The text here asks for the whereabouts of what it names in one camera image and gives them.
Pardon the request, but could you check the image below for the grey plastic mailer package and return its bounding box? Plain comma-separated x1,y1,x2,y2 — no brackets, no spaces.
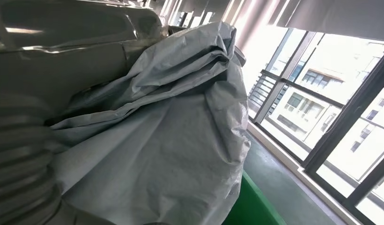
44,21,252,225

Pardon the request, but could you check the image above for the green plastic crate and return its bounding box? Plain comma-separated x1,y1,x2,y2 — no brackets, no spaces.
222,170,288,225

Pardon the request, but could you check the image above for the grey roller blind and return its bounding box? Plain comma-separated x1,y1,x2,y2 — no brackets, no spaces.
275,0,384,43

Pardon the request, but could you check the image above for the black window frame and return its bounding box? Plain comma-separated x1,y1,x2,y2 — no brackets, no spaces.
247,27,384,225

